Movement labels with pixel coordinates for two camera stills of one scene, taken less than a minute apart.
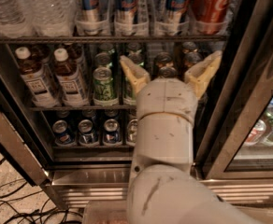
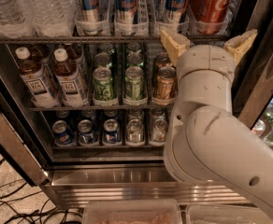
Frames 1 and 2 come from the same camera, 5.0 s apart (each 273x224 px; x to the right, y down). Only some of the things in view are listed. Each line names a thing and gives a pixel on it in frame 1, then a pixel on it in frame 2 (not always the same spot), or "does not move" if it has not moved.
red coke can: x=211 y=7 does not move
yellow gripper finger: x=138 y=75 to x=174 y=44
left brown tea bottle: x=37 y=84 does not move
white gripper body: x=166 y=97 to x=206 y=61
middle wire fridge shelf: x=82 y=107 does not move
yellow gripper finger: x=201 y=75 to x=237 y=45
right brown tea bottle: x=71 y=88 does not move
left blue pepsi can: x=63 y=133 does not move
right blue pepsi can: x=111 y=133 does not move
